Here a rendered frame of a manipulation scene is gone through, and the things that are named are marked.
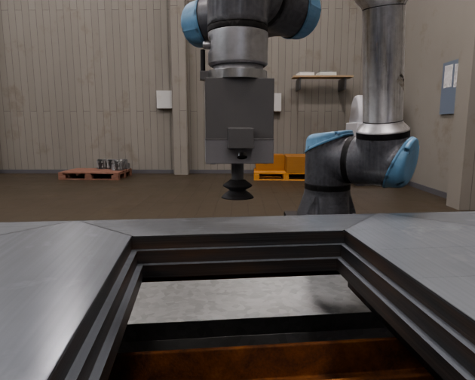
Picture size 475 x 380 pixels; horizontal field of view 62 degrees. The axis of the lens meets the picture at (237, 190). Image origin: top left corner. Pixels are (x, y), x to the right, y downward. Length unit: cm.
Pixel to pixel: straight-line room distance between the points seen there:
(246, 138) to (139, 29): 835
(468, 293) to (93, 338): 29
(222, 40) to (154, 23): 825
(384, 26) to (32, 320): 80
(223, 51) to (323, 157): 54
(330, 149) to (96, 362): 77
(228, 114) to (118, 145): 826
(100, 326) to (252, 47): 34
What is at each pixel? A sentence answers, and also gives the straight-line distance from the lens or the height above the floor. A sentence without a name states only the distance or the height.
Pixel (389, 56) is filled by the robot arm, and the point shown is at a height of 113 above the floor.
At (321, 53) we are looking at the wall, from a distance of 859.
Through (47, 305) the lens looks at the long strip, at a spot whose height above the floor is 86.
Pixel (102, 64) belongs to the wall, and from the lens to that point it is 888.
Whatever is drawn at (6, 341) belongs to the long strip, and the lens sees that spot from 29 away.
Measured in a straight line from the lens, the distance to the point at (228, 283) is 81.
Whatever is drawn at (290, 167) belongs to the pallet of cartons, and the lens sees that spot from 727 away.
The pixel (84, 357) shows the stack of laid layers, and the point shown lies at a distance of 29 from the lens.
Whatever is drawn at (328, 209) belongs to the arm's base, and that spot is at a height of 79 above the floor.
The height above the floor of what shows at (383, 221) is 86.
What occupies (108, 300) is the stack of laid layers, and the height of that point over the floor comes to 85.
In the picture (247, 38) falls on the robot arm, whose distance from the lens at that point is 49.
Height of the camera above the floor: 99
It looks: 9 degrees down
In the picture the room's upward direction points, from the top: straight up
